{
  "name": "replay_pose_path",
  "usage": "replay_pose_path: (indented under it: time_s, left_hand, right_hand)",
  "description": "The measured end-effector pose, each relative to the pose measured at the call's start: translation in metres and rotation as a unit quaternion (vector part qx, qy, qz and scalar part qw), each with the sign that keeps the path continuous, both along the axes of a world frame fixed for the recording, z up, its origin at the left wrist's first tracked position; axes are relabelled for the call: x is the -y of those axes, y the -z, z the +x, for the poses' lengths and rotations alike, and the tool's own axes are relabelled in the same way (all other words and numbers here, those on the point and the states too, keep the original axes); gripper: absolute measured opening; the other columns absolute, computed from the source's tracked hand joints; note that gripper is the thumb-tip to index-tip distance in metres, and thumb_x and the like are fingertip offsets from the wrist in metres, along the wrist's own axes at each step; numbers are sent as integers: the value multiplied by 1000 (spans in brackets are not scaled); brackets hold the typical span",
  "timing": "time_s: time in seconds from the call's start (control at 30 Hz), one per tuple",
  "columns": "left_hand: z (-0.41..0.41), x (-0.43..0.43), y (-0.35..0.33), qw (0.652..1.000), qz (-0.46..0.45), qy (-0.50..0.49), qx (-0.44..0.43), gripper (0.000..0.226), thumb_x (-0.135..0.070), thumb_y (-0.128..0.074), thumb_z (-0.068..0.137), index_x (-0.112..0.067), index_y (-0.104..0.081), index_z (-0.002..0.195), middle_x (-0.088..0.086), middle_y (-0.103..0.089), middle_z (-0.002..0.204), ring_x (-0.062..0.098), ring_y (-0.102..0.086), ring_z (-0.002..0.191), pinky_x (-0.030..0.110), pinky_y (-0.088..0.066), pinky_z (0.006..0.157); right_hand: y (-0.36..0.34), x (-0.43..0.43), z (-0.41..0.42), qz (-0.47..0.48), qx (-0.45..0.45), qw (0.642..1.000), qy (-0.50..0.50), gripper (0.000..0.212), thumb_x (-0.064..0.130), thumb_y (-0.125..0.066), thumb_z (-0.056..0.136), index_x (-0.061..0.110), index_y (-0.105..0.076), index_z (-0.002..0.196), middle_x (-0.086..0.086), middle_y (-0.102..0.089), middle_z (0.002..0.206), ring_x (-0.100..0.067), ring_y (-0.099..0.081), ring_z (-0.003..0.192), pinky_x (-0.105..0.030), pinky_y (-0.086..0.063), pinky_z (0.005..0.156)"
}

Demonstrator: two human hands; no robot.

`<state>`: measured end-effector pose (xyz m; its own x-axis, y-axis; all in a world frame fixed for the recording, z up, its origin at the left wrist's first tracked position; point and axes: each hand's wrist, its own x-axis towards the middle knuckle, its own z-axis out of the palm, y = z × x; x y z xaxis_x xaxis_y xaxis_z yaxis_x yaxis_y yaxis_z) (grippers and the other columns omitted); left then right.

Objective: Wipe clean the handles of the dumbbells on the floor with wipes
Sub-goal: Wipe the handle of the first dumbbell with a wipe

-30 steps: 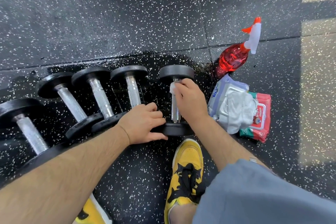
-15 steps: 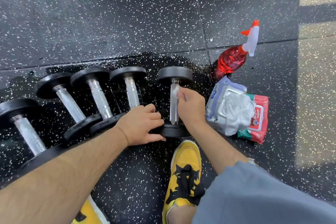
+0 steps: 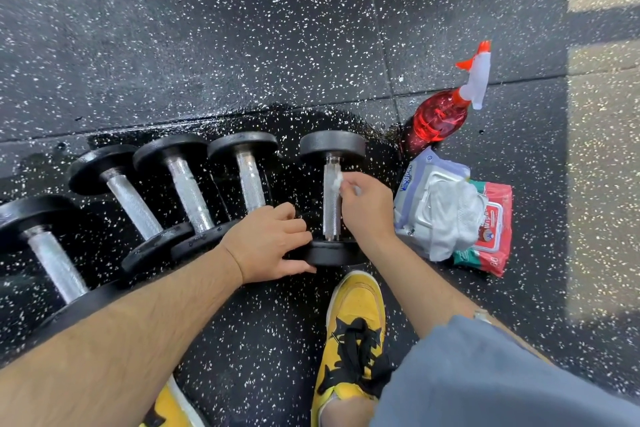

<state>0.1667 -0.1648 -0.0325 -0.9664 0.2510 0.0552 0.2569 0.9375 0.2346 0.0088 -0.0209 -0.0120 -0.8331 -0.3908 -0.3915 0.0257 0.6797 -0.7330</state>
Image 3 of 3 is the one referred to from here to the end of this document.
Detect person's right hand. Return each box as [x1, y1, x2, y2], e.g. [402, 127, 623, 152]
[339, 171, 397, 244]

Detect grey shorts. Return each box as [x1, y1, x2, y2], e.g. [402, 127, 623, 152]
[369, 314, 640, 427]

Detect yellow black sneaker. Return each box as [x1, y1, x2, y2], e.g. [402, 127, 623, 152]
[139, 375, 209, 427]
[310, 270, 397, 427]

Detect person's leg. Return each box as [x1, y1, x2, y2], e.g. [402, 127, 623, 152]
[319, 393, 379, 427]

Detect white blue wipes packet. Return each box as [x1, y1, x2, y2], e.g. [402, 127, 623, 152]
[393, 146, 490, 262]

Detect crumpled white cloth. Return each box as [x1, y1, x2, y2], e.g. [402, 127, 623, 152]
[425, 179, 488, 263]

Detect black dumbbell with chrome handle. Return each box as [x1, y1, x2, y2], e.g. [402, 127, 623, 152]
[285, 130, 369, 268]
[132, 134, 242, 263]
[0, 194, 133, 350]
[207, 131, 280, 216]
[67, 144, 196, 278]

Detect red green wipes packet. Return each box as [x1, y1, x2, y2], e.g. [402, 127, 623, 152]
[452, 180, 514, 278]

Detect person's right forearm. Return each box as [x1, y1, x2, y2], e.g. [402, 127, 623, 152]
[361, 234, 553, 367]

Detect person's left forearm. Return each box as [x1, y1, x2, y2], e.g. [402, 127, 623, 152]
[0, 243, 244, 427]

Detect red spray bottle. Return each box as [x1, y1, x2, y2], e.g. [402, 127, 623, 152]
[400, 40, 493, 158]

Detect person's left hand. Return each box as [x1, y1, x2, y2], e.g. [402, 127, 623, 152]
[219, 201, 318, 286]

